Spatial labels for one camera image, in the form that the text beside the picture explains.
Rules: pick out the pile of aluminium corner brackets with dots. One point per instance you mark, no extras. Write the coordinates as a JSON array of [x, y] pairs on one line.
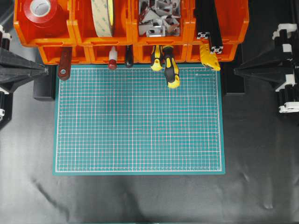
[[159, 18]]

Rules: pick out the orange lower bin far left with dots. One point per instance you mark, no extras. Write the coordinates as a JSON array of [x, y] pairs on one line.
[[51, 55]]

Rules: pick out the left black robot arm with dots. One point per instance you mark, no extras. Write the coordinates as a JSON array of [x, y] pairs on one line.
[[15, 71]]

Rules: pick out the orange upper bin far left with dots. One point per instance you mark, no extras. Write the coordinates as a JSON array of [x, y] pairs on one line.
[[57, 32]]

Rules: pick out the cream double-sided tape roll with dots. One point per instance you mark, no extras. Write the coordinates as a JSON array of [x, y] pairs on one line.
[[103, 17]]

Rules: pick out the orange upper bin centre left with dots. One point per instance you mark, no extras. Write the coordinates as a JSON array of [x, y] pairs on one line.
[[84, 29]]

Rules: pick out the orange bin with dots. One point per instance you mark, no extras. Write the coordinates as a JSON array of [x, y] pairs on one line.
[[227, 55], [84, 29], [51, 55], [184, 21], [144, 53], [233, 16], [57, 32], [100, 54]]

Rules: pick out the black aluminium extrusion bar rear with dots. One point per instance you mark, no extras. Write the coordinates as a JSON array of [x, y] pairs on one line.
[[200, 13]]

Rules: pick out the orange lower bin centre left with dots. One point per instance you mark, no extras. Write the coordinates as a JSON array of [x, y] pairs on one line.
[[100, 54]]

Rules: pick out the orange lower bin far right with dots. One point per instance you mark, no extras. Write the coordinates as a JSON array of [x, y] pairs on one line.
[[227, 55]]

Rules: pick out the black aluminium extrusion bar front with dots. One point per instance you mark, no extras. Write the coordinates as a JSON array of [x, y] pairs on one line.
[[213, 28]]

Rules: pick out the black rack base stand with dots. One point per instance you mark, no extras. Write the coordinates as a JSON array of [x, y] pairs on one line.
[[44, 88]]

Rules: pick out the orange lower bin centre right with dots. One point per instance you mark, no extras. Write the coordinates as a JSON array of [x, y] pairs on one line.
[[144, 53]]

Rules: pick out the red tape roll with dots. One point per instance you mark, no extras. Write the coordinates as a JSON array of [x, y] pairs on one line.
[[40, 11]]

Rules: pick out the orange upper bin centre right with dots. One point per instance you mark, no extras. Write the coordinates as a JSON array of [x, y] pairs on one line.
[[184, 21]]

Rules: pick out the yellow utility cutter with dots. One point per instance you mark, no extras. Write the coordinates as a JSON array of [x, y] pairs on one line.
[[207, 58]]

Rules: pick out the green grid cutting mat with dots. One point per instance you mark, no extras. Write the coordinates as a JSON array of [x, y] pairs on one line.
[[128, 122]]

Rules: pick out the orange upper bin far right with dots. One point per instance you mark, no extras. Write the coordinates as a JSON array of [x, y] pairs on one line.
[[233, 16]]

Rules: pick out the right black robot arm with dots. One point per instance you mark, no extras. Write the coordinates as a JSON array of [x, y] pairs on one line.
[[279, 66]]

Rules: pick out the black aluminium extrusion bar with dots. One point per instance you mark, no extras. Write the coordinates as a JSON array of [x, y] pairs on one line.
[[213, 28], [200, 13]]

